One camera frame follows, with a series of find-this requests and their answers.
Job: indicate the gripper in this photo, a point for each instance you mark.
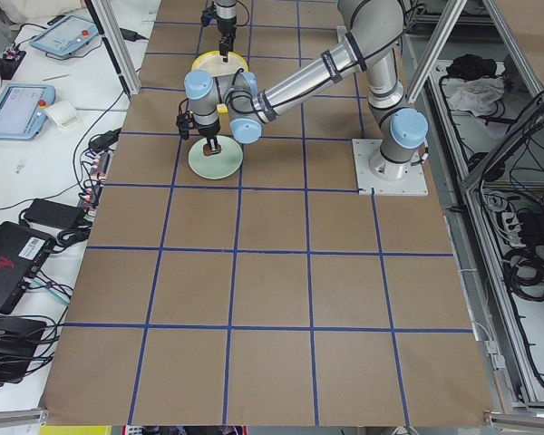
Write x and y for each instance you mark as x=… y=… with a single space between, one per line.
x=208 y=131
x=227 y=28

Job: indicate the brown steamed bun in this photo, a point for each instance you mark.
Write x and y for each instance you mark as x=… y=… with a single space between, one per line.
x=210 y=149

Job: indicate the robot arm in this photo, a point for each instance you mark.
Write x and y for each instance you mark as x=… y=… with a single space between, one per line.
x=372 y=29
x=224 y=12

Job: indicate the light green plate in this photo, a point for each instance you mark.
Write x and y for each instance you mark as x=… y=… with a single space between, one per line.
x=218 y=166

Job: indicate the far teach pendant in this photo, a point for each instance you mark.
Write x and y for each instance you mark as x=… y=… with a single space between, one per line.
x=66 y=36

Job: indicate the teach pendant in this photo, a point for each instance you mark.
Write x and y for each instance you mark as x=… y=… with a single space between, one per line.
x=66 y=36
x=22 y=110

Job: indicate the black power adapter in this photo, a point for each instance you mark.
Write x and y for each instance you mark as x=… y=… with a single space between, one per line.
x=53 y=214

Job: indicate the near teach pendant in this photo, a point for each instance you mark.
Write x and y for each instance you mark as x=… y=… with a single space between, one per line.
x=22 y=110

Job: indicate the white cloth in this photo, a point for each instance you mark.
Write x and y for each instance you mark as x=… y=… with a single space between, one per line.
x=478 y=97

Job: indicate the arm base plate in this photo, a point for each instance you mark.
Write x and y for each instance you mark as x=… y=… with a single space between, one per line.
x=377 y=176
x=340 y=33

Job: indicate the aluminium frame post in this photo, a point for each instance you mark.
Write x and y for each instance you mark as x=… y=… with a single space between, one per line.
x=109 y=30

